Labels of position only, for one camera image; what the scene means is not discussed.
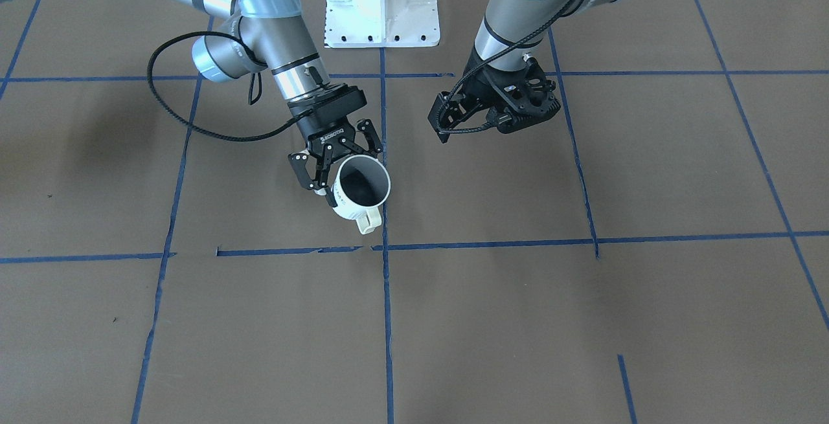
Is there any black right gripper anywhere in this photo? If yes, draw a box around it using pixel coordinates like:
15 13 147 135
288 85 384 208

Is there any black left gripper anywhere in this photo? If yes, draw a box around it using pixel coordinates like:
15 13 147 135
427 47 512 144

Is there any white mug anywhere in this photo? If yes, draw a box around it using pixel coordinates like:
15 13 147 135
331 155 391 235

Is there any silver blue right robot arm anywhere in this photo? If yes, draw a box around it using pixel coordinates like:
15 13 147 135
2 0 382 217

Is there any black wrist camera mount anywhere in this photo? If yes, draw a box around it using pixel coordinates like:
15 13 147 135
484 56 562 134

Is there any white pedestal column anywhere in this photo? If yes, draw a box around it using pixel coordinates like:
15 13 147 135
324 0 441 49

